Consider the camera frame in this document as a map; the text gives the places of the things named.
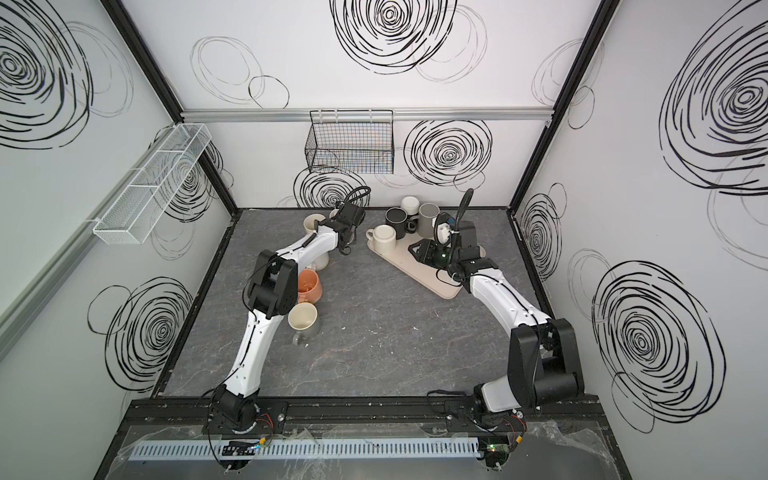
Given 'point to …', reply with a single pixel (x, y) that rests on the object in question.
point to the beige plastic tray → (436, 279)
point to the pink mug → (308, 223)
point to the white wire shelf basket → (134, 213)
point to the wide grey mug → (425, 218)
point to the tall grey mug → (302, 320)
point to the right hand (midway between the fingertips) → (409, 248)
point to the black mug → (398, 218)
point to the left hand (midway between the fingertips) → (344, 232)
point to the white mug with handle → (383, 236)
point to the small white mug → (410, 204)
